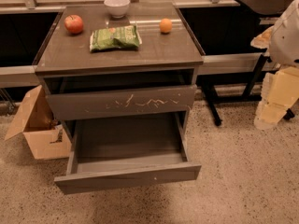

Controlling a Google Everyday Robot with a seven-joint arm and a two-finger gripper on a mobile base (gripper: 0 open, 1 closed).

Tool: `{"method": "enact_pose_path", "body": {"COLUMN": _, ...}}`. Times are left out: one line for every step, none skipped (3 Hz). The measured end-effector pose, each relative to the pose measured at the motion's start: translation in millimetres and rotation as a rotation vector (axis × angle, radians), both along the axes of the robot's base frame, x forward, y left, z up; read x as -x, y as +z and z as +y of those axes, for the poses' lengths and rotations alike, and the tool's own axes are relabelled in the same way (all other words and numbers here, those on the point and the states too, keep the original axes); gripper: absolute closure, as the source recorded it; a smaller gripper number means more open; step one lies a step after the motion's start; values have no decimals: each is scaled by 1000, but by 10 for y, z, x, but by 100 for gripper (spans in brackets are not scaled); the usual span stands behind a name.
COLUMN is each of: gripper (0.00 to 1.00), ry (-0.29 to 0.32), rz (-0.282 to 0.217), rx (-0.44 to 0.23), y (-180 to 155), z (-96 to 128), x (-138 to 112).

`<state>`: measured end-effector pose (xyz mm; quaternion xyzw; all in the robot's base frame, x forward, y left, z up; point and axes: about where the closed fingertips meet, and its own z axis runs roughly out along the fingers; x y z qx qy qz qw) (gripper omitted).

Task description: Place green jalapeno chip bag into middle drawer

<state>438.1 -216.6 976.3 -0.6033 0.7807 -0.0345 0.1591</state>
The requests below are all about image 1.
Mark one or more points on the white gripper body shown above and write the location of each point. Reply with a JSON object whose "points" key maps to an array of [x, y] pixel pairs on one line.
{"points": [[285, 42]]}

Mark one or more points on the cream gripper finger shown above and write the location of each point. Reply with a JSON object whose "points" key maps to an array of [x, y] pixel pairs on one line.
{"points": [[282, 88], [268, 116]]}

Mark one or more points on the green jalapeno chip bag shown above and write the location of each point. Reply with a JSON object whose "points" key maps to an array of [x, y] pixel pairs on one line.
{"points": [[125, 37]]}

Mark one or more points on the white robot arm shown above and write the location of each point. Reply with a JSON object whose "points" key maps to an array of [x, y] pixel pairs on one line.
{"points": [[288, 56]]}

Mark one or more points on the scratched grey upper drawer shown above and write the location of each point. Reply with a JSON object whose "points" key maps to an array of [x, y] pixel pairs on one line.
{"points": [[104, 104]]}

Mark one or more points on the grey drawer cabinet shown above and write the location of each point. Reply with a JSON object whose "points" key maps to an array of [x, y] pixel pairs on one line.
{"points": [[162, 60]]}

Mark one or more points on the open grey lower drawer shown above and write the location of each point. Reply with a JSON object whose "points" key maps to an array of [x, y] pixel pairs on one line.
{"points": [[124, 152]]}

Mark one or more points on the black side table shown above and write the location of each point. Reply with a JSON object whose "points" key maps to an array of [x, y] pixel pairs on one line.
{"points": [[263, 9]]}

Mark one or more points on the orange fruit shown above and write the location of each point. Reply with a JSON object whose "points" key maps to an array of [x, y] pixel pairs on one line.
{"points": [[165, 26]]}

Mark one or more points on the white ceramic bowl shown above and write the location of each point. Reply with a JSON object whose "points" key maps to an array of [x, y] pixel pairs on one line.
{"points": [[117, 8]]}

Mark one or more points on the red apple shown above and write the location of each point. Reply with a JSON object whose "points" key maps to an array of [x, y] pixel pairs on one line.
{"points": [[73, 24]]}

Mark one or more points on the open cardboard box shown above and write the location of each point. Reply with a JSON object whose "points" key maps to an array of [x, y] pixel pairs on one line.
{"points": [[44, 135]]}

